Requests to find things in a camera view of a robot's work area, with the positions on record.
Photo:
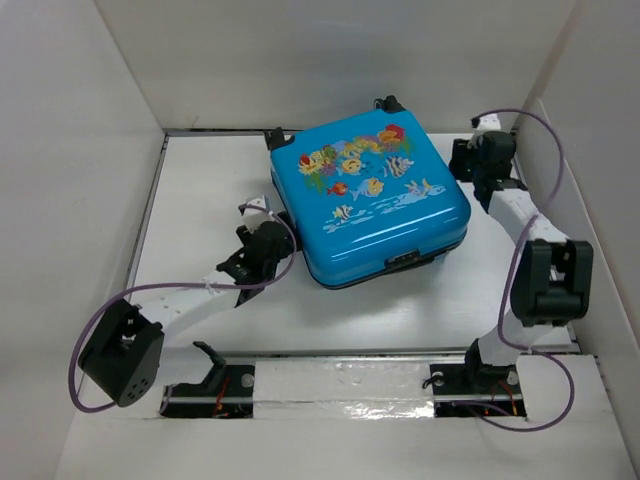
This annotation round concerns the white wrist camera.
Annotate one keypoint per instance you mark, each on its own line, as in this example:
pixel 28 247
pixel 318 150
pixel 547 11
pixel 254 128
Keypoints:
pixel 486 122
pixel 254 212

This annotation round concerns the aluminium front rail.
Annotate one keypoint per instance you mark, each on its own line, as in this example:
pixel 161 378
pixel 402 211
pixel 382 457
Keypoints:
pixel 192 354

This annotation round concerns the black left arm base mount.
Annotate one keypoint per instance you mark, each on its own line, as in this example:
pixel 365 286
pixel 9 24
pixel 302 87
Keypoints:
pixel 224 393

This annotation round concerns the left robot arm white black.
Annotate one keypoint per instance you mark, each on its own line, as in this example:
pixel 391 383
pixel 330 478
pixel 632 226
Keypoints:
pixel 117 357

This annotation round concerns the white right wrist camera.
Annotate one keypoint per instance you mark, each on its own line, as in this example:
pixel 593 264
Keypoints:
pixel 486 122

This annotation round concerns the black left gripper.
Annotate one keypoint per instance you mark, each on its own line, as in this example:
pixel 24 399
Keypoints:
pixel 290 243

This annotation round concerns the white front foam board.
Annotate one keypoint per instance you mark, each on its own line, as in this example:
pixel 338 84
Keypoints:
pixel 587 445

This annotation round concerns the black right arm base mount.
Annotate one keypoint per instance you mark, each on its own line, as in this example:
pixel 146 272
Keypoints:
pixel 455 396

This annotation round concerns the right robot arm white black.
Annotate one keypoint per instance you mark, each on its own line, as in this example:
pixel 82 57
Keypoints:
pixel 549 282

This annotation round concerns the blue kids suitcase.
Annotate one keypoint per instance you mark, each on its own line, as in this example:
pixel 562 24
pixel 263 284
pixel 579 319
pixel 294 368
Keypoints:
pixel 368 195

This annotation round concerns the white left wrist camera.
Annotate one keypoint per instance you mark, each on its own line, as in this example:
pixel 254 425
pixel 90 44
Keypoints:
pixel 254 212

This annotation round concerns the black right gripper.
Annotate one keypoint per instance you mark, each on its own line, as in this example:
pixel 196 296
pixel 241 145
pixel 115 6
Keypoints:
pixel 461 149

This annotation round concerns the white right side panel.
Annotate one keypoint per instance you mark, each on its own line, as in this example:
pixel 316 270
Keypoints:
pixel 605 332

